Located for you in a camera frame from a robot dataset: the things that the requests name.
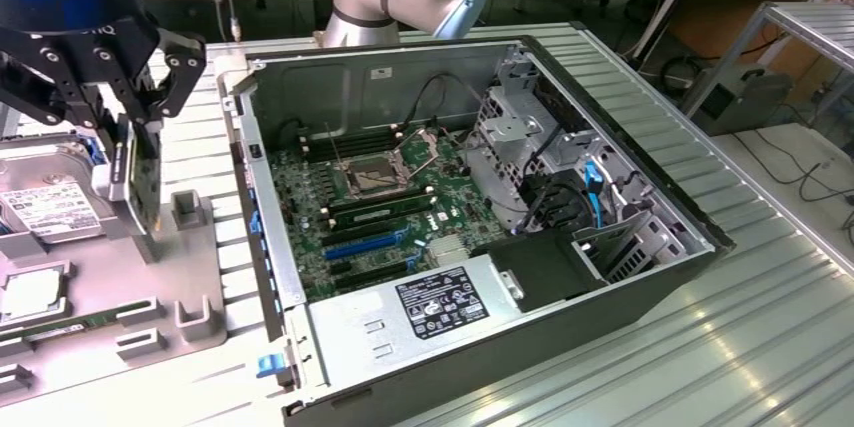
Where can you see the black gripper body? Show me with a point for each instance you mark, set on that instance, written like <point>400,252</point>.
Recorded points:
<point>73,22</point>

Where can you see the silver CPU chip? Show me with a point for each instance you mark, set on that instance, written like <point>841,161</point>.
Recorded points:
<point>27,297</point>

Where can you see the blue disk bracket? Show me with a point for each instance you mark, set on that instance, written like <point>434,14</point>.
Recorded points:
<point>95,149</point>

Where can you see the black expansion slot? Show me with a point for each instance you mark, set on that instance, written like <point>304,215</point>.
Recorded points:
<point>370,278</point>

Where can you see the silver chipset heatsink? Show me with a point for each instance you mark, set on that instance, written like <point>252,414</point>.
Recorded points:
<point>446,250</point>

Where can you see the graphics card with silver bracket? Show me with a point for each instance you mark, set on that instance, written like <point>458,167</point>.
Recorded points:
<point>143,187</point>

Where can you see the silver hard disk drive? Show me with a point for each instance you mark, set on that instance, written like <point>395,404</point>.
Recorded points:
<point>47,197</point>

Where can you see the grey box device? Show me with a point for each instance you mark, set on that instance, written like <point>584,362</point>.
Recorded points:
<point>754,92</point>

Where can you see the silver power supply unit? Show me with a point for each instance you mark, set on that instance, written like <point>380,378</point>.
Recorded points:
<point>354,327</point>

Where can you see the open black PC case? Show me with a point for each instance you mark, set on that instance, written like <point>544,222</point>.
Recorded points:
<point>320,87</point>

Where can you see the green motherboard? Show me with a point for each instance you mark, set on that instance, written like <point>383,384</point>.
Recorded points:
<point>460,197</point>

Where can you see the silver disk bay cage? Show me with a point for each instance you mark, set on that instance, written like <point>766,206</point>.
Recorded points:
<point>514,127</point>

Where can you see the black-labelled RAM stick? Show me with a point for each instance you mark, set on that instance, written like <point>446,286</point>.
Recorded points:
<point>380,214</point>

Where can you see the green RAM stick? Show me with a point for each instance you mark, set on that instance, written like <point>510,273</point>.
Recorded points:
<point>67,328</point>

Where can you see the small blue case tab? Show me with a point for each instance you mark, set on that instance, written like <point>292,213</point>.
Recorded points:
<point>253,223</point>

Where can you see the metal socket cover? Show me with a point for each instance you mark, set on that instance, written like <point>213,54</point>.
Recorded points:
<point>420,147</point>

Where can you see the thin metal locking lever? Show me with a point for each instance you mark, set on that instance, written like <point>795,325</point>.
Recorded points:
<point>335,147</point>

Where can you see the aluminium frame table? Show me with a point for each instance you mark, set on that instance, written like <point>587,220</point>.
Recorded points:
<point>821,32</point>

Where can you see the blue case latch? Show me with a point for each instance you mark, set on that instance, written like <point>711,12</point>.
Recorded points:
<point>268,366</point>

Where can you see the CPU socket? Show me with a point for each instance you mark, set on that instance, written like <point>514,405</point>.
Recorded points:
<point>374,174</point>

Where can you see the grey parts rack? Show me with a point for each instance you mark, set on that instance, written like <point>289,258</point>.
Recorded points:
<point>100,297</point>

